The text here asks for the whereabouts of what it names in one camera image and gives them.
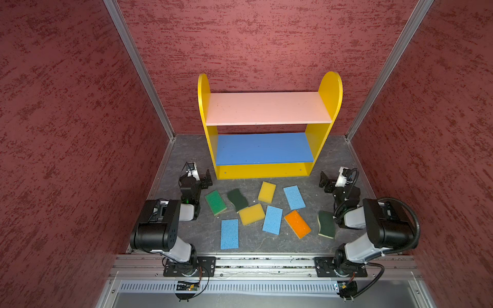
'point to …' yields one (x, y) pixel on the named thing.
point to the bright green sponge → (216, 202)
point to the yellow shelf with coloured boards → (268, 134)
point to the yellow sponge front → (252, 213)
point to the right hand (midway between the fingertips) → (329, 174)
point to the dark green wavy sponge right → (327, 224)
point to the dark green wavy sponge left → (236, 197)
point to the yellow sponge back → (267, 192)
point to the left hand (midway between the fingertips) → (199, 174)
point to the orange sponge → (298, 224)
